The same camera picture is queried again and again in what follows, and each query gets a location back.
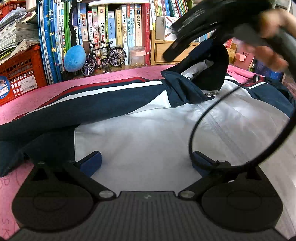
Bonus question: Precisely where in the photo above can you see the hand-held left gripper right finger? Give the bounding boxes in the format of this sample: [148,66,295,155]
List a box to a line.
[178,151,269,201]

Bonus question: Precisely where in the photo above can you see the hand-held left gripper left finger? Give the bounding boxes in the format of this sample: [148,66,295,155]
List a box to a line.
[30,151,117,201]

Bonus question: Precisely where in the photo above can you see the white and navy jacket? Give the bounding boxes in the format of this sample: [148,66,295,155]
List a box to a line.
[0,38,296,239]

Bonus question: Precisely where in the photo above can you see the person's right hand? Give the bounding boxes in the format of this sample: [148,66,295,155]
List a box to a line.
[255,9,296,71]

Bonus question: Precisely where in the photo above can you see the white printed box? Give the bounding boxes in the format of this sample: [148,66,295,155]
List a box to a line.
[155,16,179,41]

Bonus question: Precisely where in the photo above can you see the pink cardboard box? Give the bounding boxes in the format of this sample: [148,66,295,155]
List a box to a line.
[233,45,256,71]

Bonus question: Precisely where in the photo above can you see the clear jar with pink lid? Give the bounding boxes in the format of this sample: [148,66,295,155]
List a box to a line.
[129,46,146,67]

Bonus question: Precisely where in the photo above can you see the row of books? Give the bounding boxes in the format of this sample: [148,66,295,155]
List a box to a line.
[37,0,234,84]

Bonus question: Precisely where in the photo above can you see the pink printed blanket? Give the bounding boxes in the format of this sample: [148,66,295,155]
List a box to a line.
[0,64,269,234]

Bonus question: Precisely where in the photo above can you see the model bicycle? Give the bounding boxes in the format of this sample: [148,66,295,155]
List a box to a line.
[80,40,126,77]

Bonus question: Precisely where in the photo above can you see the blue plush toy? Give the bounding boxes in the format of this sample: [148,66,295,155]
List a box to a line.
[63,44,86,72]

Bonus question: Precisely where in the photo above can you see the red plastic crate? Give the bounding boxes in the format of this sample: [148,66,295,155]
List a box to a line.
[0,44,48,106]

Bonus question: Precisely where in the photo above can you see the stack of magazines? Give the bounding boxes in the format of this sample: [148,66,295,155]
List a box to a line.
[0,9,41,64]

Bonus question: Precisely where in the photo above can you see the red plastic basket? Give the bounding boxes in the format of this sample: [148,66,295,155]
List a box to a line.
[0,0,26,20]

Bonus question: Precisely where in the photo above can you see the black cable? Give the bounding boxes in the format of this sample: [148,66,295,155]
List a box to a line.
[188,86,296,168]

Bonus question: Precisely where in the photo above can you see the black strap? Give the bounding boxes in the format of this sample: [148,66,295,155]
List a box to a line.
[69,0,80,47]

